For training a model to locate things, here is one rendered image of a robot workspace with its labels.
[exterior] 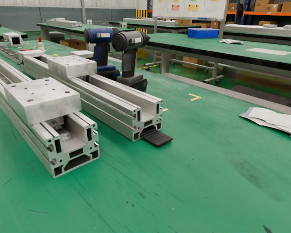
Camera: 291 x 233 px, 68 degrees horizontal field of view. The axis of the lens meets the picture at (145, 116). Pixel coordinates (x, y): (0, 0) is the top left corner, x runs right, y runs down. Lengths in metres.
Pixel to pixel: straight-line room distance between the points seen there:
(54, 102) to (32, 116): 0.05
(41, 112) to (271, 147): 0.51
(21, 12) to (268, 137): 12.13
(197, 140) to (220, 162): 0.09
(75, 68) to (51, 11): 12.05
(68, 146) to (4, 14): 11.88
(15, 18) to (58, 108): 11.90
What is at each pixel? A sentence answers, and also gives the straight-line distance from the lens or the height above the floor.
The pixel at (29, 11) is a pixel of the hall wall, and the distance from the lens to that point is 12.48.
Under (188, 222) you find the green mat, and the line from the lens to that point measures 0.37.
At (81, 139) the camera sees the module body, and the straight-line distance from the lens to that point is 0.46.
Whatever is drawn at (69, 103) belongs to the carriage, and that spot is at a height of 0.89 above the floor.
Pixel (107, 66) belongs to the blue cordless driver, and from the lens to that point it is 0.97.
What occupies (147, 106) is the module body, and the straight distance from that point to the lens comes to 0.56.
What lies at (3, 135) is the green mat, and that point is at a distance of 0.64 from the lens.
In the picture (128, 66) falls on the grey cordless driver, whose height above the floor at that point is 0.89.
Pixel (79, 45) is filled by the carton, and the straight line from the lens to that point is 4.99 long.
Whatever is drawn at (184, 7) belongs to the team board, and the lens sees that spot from 3.90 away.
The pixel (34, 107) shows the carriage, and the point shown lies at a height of 0.90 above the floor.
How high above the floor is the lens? 1.06
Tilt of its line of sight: 26 degrees down
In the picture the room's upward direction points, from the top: 1 degrees clockwise
